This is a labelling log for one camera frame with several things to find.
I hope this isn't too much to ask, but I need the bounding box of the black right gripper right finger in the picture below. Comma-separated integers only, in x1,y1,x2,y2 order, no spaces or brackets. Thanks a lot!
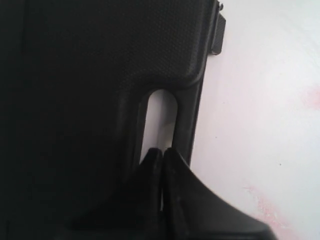
162,148,276,240

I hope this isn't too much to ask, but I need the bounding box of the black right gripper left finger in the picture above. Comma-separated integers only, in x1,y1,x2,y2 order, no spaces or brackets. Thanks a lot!
63,148,164,240

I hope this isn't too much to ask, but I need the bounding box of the black plastic tool case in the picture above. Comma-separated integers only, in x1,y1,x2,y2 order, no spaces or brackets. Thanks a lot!
0,0,220,240

